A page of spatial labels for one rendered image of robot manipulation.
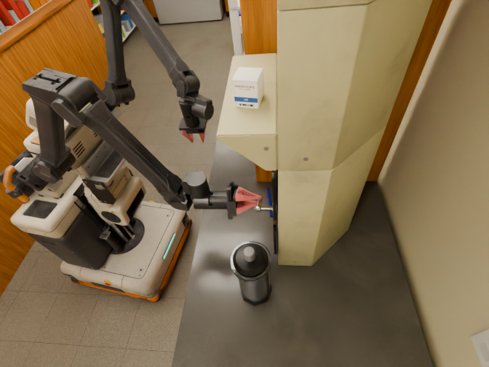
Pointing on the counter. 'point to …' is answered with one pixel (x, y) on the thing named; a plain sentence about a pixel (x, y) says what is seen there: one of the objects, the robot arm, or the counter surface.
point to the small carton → (248, 87)
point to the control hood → (252, 115)
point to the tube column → (316, 4)
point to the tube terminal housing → (335, 112)
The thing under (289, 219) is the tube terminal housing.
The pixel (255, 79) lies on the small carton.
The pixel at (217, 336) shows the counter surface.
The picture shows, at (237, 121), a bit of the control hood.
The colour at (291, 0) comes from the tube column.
